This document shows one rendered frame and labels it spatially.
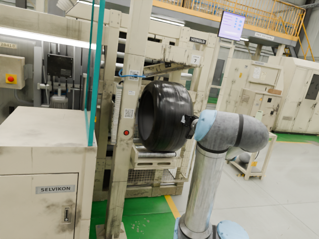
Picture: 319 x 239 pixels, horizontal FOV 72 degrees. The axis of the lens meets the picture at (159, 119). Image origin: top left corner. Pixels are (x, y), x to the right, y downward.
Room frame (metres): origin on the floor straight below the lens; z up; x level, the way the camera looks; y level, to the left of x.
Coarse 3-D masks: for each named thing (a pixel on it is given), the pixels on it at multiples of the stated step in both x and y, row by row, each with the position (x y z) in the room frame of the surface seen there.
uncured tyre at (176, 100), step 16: (160, 80) 1.79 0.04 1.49; (144, 96) 1.91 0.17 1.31; (160, 96) 1.59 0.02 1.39; (176, 96) 1.62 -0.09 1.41; (144, 112) 2.03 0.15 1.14; (160, 112) 1.52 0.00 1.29; (176, 112) 1.55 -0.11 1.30; (192, 112) 1.62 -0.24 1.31; (144, 128) 1.97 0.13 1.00; (160, 128) 1.50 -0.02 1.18; (176, 128) 1.53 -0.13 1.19; (144, 144) 1.68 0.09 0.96; (160, 144) 1.54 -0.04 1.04; (176, 144) 1.58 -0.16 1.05
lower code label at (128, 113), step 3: (126, 111) 1.60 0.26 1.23; (129, 111) 1.61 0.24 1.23; (132, 111) 1.62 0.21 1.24; (126, 114) 1.60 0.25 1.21; (129, 114) 1.61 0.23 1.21; (132, 114) 1.62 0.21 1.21; (123, 117) 1.60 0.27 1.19; (126, 117) 1.60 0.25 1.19; (129, 117) 1.61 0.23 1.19; (132, 117) 1.62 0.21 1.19
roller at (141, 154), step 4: (140, 152) 1.60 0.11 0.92; (144, 152) 1.61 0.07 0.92; (148, 152) 1.62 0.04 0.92; (152, 152) 1.64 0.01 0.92; (156, 152) 1.65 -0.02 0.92; (160, 152) 1.66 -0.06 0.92; (164, 152) 1.68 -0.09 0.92; (168, 152) 1.69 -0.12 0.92; (172, 152) 1.71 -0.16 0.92; (140, 156) 1.59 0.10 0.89; (144, 156) 1.60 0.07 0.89; (148, 156) 1.61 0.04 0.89; (152, 156) 1.63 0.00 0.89; (156, 156) 1.64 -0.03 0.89; (160, 156) 1.65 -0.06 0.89; (164, 156) 1.67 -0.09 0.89; (168, 156) 1.68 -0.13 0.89; (172, 156) 1.70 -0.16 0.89
